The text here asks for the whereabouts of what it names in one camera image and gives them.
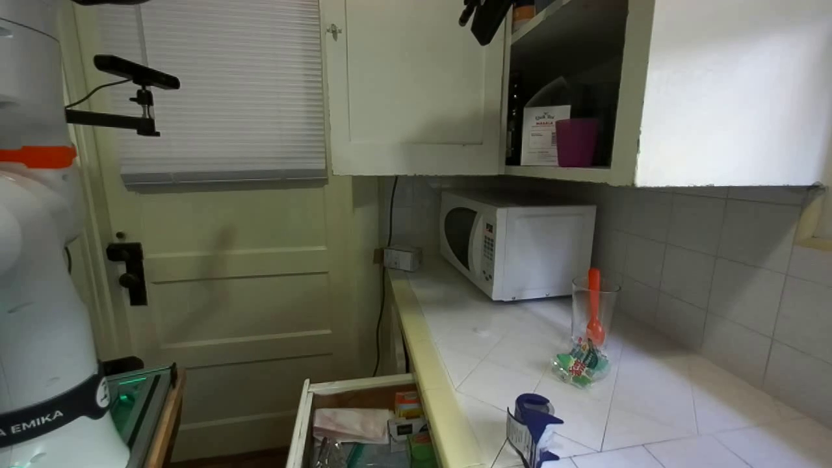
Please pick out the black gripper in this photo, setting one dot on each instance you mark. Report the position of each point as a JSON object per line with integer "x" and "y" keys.
{"x": 487, "y": 18}

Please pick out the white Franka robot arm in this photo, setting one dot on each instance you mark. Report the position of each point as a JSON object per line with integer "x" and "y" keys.
{"x": 41, "y": 262}

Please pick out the cabinet door with green knob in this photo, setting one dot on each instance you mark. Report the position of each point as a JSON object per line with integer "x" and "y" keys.
{"x": 406, "y": 86}

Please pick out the white paper bag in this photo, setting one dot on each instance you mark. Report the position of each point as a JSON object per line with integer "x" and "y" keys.
{"x": 540, "y": 138}

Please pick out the purple cup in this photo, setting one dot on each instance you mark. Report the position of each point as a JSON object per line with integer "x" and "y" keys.
{"x": 578, "y": 145}

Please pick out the white microwave oven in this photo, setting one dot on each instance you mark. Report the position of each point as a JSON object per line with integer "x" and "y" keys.
{"x": 536, "y": 251}

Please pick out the white window blind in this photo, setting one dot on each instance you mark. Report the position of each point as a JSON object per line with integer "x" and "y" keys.
{"x": 235, "y": 104}

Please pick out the orange plastic spoon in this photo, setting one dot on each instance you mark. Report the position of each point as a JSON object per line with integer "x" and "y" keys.
{"x": 592, "y": 301}

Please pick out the clear drinking glass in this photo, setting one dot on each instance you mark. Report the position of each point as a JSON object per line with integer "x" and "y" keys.
{"x": 578, "y": 314}

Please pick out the green candy plastic bag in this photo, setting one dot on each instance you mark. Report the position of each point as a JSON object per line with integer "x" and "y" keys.
{"x": 583, "y": 364}

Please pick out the pale green panel door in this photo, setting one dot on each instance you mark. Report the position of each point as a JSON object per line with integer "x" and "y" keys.
{"x": 249, "y": 302}

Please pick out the white cloth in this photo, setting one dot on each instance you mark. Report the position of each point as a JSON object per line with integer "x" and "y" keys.
{"x": 352, "y": 424}

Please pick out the black door latch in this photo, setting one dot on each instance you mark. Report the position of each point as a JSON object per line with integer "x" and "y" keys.
{"x": 131, "y": 268}

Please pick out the open wooden drawer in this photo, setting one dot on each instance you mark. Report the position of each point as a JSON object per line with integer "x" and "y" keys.
{"x": 300, "y": 424}

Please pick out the green-lit robot cart box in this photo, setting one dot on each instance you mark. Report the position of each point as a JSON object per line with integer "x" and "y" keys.
{"x": 131, "y": 399}

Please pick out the narrow pale green wall cabinet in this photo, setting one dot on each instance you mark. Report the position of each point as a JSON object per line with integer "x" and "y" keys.
{"x": 729, "y": 86}

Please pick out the wall power outlet adapter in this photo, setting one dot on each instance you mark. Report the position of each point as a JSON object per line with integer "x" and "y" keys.
{"x": 397, "y": 258}

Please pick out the black camera on stand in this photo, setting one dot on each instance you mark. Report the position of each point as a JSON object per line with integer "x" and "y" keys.
{"x": 143, "y": 73}

